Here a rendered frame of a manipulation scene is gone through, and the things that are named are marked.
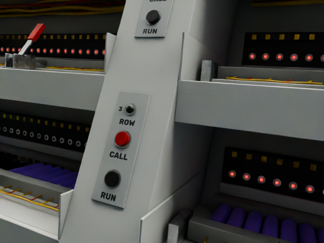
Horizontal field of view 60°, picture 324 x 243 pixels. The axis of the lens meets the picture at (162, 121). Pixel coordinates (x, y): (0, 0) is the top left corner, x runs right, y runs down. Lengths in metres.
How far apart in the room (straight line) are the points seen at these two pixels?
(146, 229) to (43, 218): 0.15
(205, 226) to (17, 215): 0.23
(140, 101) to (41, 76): 0.16
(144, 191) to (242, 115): 0.12
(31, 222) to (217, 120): 0.25
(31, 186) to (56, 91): 0.14
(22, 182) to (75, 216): 0.14
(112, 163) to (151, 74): 0.11
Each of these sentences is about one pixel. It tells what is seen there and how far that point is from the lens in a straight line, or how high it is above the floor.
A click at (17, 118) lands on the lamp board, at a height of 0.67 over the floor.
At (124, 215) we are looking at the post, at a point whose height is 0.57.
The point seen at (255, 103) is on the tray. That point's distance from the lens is 0.28.
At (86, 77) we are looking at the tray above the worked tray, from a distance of 0.37.
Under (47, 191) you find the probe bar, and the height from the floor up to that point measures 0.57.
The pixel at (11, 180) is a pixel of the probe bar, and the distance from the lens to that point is 0.47.
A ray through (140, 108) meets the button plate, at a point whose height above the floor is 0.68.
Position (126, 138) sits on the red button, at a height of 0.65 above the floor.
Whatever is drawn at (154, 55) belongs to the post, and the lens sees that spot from 0.33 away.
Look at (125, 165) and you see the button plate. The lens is 0.30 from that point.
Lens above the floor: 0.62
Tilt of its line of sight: 11 degrees up
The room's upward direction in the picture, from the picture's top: 13 degrees clockwise
